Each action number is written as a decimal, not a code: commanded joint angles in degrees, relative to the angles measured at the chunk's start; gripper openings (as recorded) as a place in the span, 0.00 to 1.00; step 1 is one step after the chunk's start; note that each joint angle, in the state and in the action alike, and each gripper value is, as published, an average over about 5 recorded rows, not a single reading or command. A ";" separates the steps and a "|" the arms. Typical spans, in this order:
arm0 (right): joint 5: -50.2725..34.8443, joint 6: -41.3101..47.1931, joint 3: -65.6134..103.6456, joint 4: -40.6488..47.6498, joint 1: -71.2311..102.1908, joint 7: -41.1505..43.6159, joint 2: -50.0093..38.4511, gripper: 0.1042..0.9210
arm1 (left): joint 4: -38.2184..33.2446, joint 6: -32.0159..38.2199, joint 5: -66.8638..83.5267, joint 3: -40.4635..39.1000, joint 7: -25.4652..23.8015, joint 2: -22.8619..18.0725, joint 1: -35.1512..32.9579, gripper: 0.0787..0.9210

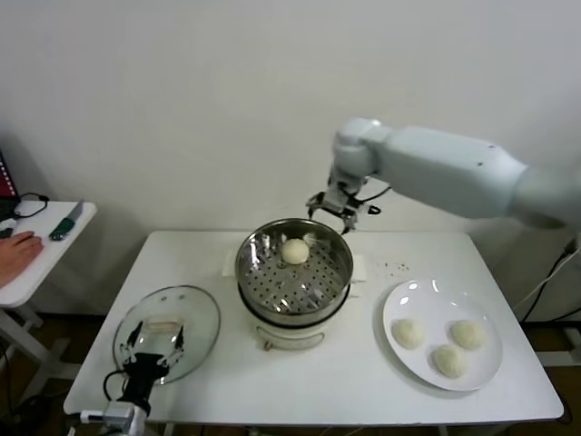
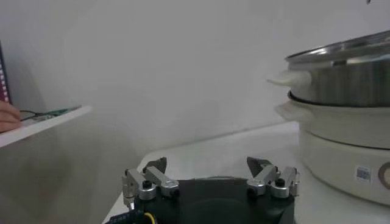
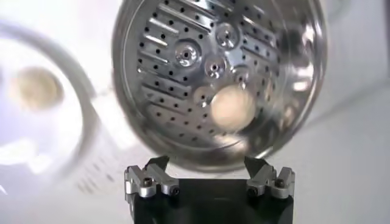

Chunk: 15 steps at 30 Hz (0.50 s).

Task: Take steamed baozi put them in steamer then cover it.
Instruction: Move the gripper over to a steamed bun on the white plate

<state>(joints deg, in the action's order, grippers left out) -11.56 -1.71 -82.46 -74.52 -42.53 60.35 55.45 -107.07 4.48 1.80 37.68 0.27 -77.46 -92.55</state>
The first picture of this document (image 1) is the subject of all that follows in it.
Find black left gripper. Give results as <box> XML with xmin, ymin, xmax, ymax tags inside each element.
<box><xmin>118</xmin><ymin>320</ymin><xmax>187</xmax><ymax>412</ymax></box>

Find scattered dark crumbs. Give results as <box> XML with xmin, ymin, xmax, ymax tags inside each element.
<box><xmin>371</xmin><ymin>259</ymin><xmax>410</xmax><ymax>276</ymax></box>

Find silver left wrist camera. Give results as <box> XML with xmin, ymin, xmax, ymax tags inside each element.
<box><xmin>80</xmin><ymin>403</ymin><xmax>140</xmax><ymax>436</ymax></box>

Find white wall cable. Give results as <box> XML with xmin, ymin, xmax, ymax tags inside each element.
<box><xmin>517</xmin><ymin>244</ymin><xmax>580</xmax><ymax>311</ymax></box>

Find white round plate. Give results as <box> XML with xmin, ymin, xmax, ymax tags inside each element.
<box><xmin>381</xmin><ymin>277</ymin><xmax>504</xmax><ymax>392</ymax></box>

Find white steamed baozi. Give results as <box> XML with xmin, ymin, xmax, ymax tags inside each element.
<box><xmin>449</xmin><ymin>319</ymin><xmax>487</xmax><ymax>351</ymax></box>
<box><xmin>431</xmin><ymin>343</ymin><xmax>468</xmax><ymax>379</ymax></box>
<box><xmin>391</xmin><ymin>318</ymin><xmax>427</xmax><ymax>351</ymax></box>
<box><xmin>281</xmin><ymin>237</ymin><xmax>310</xmax><ymax>265</ymax></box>

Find glass lid with beige handle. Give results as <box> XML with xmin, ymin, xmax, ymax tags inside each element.
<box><xmin>112</xmin><ymin>284</ymin><xmax>222</xmax><ymax>387</ymax></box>

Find green handled knife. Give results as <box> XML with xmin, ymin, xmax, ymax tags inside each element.
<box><xmin>48</xmin><ymin>199</ymin><xmax>85</xmax><ymax>243</ymax></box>

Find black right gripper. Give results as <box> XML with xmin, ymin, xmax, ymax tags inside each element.
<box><xmin>305</xmin><ymin>179</ymin><xmax>365</xmax><ymax>235</ymax></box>

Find thin black cable loop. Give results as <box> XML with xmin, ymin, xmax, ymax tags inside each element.
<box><xmin>13</xmin><ymin>193</ymin><xmax>51</xmax><ymax>220</ymax></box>

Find white electric cooking pot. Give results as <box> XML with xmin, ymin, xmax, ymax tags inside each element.
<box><xmin>239</xmin><ymin>281</ymin><xmax>352</xmax><ymax>353</ymax></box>

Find red notebook with white dots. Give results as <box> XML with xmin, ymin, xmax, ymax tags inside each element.
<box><xmin>0</xmin><ymin>149</ymin><xmax>22</xmax><ymax>203</ymax></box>

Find white side table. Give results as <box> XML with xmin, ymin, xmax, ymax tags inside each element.
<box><xmin>0</xmin><ymin>201</ymin><xmax>98</xmax><ymax>396</ymax></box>

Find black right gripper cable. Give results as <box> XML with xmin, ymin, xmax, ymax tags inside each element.
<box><xmin>360</xmin><ymin>180</ymin><xmax>394</xmax><ymax>216</ymax></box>

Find stainless steel steamer basket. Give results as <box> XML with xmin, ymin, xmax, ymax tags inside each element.
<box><xmin>221</xmin><ymin>218</ymin><xmax>368</xmax><ymax>320</ymax></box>

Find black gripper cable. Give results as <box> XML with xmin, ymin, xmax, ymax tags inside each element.
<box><xmin>360</xmin><ymin>180</ymin><xmax>394</xmax><ymax>216</ymax></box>
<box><xmin>103</xmin><ymin>370</ymin><xmax>133</xmax><ymax>404</ymax></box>

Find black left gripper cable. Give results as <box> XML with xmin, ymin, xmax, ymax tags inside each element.
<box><xmin>103</xmin><ymin>370</ymin><xmax>133</xmax><ymax>404</ymax></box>

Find bare person hand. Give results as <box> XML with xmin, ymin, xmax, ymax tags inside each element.
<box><xmin>0</xmin><ymin>231</ymin><xmax>45</xmax><ymax>288</ymax></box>

